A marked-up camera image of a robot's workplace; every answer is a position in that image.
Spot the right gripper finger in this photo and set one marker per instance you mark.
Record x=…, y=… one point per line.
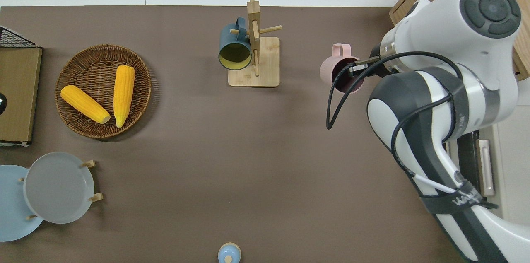
x=356, y=71

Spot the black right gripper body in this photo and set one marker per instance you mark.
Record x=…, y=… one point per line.
x=379, y=70

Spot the pink ribbed mug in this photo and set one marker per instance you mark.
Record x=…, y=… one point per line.
x=329, y=68

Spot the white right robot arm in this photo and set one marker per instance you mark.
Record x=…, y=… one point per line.
x=455, y=39

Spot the wooden mug tree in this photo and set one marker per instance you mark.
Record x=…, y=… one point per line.
x=267, y=64

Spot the dark blue mug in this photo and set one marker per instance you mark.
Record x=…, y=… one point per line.
x=232, y=41

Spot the brown table mat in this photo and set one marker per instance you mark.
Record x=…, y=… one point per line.
x=248, y=163

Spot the white toaster oven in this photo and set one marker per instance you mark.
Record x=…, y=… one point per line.
x=513, y=172

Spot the blue dome bell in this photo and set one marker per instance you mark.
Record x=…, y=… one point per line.
x=229, y=253

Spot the yellow corn cob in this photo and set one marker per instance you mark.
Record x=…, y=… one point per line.
x=85, y=104
x=123, y=93

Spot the round wicker basket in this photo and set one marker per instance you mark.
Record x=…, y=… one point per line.
x=99, y=56

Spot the grey plate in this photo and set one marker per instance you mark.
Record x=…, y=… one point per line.
x=58, y=188

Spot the light blue plate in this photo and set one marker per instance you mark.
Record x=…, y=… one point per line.
x=12, y=213

